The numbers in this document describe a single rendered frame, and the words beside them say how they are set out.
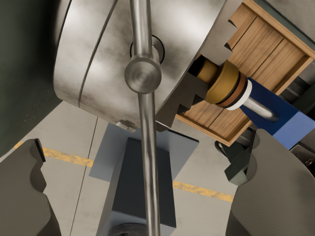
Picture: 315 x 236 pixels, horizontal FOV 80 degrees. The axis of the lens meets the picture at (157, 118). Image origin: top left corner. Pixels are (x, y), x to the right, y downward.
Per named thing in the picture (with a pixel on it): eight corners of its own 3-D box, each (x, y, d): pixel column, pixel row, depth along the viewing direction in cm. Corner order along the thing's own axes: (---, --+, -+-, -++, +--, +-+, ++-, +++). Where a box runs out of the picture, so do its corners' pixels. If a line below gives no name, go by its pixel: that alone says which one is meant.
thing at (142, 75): (137, 38, 21) (121, 58, 10) (157, 37, 21) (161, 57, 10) (138, 59, 22) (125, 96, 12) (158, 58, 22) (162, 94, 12)
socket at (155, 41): (131, 33, 20) (128, 35, 18) (162, 32, 20) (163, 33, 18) (134, 64, 22) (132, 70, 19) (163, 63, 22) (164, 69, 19)
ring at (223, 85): (183, 98, 33) (224, 121, 35) (218, 49, 29) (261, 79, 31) (178, 81, 41) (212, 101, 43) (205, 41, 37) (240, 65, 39)
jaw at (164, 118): (145, 64, 34) (117, 121, 30) (155, 48, 30) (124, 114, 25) (195, 93, 37) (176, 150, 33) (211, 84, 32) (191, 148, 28)
